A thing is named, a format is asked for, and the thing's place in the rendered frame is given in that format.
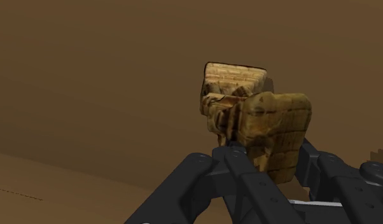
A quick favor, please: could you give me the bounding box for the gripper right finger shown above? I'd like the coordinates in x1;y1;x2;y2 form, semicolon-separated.
294;138;383;224

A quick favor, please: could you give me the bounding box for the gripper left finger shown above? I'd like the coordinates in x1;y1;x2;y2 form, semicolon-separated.
124;141;307;224

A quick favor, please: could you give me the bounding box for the tan blocky wooden figure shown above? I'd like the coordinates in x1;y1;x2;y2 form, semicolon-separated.
199;61;312;184

